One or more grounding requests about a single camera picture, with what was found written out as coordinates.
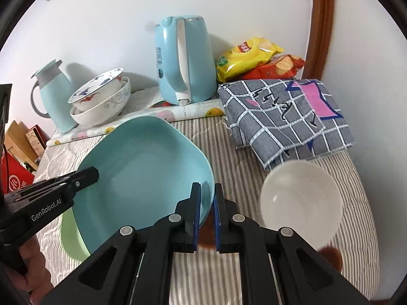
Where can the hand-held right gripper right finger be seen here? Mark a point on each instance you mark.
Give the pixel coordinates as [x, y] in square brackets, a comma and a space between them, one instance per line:
[217, 219]

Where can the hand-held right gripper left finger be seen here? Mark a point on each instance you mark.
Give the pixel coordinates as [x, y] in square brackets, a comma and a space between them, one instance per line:
[196, 216]

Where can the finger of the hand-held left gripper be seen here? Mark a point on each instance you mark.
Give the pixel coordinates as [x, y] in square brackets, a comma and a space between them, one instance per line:
[84, 178]
[52, 180]

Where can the light blue plate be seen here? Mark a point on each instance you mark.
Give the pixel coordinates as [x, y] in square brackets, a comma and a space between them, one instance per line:
[143, 171]

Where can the person's left hand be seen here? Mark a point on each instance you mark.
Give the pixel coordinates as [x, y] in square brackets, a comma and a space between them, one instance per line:
[36, 270]

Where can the red box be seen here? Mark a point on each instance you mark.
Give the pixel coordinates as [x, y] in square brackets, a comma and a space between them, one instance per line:
[16, 178]

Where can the brown booklet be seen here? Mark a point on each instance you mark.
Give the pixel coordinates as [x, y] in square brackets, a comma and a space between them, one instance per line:
[36, 141]

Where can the striped quilt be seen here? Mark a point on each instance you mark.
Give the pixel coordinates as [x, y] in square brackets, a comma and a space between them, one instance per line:
[241, 171]

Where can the brown cardboard box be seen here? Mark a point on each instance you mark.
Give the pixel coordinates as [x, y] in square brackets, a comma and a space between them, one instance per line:
[17, 139]

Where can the white patterned bowl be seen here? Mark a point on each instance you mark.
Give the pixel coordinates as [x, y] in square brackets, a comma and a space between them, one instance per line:
[105, 111]

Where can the light blue thermos jug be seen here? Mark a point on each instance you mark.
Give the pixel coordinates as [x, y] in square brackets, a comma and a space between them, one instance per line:
[54, 98]

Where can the floral blue rimmed bowl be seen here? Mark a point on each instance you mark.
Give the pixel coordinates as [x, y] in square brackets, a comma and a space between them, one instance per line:
[95, 85]

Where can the fruit print table mat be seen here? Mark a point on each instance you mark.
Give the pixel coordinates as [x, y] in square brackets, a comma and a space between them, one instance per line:
[197, 109]

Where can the grey checked cloth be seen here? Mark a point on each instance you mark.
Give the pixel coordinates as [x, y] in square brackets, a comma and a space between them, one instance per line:
[279, 117]

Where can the blue tissue pack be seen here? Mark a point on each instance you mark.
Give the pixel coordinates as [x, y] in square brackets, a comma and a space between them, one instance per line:
[178, 60]

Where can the red chips bag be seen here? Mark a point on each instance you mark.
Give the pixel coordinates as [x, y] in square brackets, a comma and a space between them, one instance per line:
[276, 68]

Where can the yellow chips bag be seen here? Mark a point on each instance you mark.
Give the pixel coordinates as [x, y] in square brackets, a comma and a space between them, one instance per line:
[244, 57]

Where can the brown wooden door frame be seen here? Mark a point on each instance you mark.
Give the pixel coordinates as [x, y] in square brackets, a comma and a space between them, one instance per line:
[321, 22]

